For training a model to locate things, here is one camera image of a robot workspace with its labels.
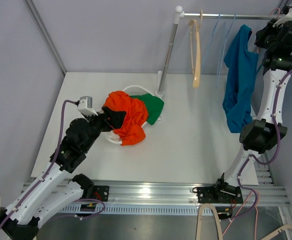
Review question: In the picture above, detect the pink wire hanger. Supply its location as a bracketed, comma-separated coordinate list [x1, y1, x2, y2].
[254, 6, 281, 54]

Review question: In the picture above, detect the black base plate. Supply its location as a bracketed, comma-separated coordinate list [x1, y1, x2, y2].
[82, 185, 110, 202]
[192, 186, 243, 204]

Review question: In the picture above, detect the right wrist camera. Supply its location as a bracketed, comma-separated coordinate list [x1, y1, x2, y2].
[273, 8, 292, 28]

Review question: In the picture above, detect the beige hanger on floor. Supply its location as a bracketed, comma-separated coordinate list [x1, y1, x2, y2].
[195, 203, 223, 240]

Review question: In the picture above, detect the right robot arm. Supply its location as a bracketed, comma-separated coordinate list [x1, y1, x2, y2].
[206, 19, 292, 203]

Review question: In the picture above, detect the aluminium mounting rail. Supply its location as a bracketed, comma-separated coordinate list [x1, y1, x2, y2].
[17, 159, 291, 216]

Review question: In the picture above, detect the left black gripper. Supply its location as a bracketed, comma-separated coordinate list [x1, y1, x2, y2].
[82, 106, 126, 152]

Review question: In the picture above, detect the blue t shirt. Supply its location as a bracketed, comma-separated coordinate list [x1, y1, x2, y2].
[223, 25, 259, 134]

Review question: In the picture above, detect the white plastic basket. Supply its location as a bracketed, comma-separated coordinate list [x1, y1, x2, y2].
[103, 90, 164, 146]

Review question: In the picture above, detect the beige hanger at corner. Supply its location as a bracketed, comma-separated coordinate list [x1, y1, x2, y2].
[262, 224, 292, 240]

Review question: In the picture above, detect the pink hanger on floor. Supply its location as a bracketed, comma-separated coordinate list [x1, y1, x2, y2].
[222, 190, 260, 240]

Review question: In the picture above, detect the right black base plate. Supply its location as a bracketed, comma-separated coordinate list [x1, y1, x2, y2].
[192, 186, 243, 204]

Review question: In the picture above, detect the beige plastic hanger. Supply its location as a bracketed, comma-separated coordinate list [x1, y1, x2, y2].
[188, 10, 203, 88]

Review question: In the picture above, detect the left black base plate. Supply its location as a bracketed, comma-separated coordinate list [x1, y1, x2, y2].
[82, 185, 110, 202]

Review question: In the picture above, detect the white t shirt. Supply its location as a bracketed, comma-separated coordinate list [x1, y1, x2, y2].
[105, 131, 122, 145]

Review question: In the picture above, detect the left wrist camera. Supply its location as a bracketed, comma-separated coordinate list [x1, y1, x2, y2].
[77, 96, 98, 117]

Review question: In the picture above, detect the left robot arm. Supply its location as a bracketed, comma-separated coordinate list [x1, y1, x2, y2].
[0, 106, 126, 240]

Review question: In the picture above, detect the orange t shirt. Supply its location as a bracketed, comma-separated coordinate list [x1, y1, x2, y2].
[104, 90, 148, 146]

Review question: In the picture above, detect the green t shirt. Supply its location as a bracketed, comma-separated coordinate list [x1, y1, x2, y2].
[130, 93, 164, 125]

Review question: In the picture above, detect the light blue wire hanger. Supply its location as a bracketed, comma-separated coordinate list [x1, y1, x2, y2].
[201, 14, 226, 75]

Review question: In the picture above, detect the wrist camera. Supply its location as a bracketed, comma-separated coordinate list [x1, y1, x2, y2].
[77, 96, 98, 117]
[273, 8, 292, 28]

